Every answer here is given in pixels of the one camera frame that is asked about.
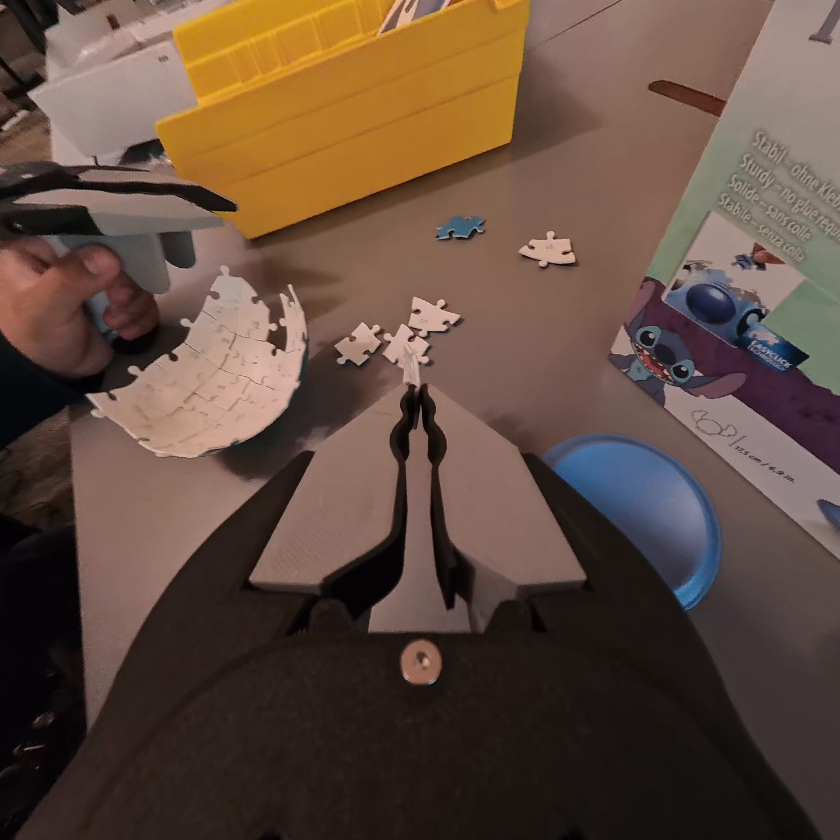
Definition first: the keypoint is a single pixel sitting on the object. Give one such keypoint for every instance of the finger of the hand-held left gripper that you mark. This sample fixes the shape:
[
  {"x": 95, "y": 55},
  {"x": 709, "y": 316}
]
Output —
[
  {"x": 151, "y": 213},
  {"x": 124, "y": 174}
]

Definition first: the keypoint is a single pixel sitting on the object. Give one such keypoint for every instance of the person's left hand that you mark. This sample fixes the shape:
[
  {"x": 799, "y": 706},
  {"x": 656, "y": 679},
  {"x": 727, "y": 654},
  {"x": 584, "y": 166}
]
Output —
[{"x": 46, "y": 308}]

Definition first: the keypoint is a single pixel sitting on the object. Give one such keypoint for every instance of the person's left forearm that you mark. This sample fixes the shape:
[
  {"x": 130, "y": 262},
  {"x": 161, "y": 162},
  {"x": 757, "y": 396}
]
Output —
[{"x": 33, "y": 394}]

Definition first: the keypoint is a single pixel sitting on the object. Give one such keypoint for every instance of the yellow plastic bin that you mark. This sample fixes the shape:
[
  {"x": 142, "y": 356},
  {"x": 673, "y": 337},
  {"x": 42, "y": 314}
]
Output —
[{"x": 341, "y": 118}]

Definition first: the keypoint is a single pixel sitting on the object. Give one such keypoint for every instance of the partly built puzzle ball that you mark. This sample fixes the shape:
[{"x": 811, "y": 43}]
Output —
[{"x": 197, "y": 380}]

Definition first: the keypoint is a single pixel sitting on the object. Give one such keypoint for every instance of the blue bowl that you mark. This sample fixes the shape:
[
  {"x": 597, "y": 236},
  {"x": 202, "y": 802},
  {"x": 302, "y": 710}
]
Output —
[{"x": 636, "y": 505}]

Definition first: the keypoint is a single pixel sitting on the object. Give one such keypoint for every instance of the white puzzle piece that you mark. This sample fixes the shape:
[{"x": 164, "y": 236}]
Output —
[
  {"x": 403, "y": 344},
  {"x": 358, "y": 342},
  {"x": 412, "y": 371},
  {"x": 548, "y": 249},
  {"x": 433, "y": 316}
]

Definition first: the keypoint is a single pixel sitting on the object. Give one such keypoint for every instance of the blue box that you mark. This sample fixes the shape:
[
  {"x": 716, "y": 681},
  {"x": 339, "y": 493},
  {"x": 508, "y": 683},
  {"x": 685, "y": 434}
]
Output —
[{"x": 741, "y": 275}]

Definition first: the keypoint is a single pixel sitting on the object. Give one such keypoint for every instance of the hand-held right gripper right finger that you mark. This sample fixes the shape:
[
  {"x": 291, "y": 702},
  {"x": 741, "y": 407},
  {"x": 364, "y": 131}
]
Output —
[{"x": 499, "y": 518}]

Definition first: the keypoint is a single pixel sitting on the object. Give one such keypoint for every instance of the white box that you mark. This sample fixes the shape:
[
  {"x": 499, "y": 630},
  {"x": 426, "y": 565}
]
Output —
[{"x": 111, "y": 98}]

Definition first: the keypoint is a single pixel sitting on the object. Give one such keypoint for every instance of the blue puzzle piece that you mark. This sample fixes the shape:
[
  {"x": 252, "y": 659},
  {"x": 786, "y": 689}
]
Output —
[{"x": 459, "y": 226}]

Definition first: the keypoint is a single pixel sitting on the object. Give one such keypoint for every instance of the blue white card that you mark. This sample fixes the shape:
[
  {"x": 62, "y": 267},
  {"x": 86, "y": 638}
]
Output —
[{"x": 407, "y": 13}]

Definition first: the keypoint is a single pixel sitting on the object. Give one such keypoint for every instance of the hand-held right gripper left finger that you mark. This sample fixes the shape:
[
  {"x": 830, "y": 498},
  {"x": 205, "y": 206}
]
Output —
[{"x": 341, "y": 518}]

